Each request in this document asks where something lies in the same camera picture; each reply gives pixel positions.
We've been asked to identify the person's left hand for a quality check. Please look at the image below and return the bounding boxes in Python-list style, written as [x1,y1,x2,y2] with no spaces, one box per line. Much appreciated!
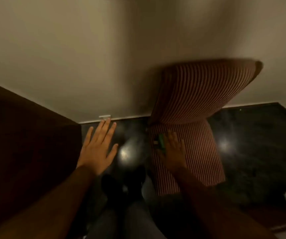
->
[76,118,119,177]

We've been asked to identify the person's right hand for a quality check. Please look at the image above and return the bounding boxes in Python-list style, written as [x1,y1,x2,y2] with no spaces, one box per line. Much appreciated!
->
[157,130,187,172]

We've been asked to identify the green cleaning cloth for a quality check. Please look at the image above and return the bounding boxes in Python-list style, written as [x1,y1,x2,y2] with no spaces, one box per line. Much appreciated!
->
[153,133,167,150]

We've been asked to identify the person's left forearm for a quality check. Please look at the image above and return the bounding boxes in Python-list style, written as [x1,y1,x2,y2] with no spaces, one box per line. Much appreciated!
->
[0,165,98,239]

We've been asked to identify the person's right forearm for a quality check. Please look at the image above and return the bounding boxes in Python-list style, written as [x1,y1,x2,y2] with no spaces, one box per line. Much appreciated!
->
[174,166,270,239]

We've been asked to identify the person's right leg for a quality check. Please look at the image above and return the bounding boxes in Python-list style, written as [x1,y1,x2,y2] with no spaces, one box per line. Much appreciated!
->
[123,199,168,239]

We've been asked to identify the person's leg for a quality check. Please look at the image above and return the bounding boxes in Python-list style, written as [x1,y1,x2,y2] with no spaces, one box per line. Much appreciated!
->
[85,209,125,239]
[123,199,168,239]

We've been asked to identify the person's left leg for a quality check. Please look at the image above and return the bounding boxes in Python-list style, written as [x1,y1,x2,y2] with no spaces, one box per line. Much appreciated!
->
[85,209,125,239]

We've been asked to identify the black shoe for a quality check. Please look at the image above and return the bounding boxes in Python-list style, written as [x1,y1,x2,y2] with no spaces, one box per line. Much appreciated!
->
[127,166,147,200]
[100,174,124,206]

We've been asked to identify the red white striped chair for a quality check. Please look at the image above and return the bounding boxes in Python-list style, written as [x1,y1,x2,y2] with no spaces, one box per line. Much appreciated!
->
[147,59,263,197]

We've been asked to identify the brown wooden door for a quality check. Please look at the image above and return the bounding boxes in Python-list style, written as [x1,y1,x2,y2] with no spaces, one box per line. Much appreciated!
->
[0,78,82,234]

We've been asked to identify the brown wooden furniture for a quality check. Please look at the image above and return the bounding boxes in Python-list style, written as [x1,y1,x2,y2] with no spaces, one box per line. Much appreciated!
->
[242,204,286,233]

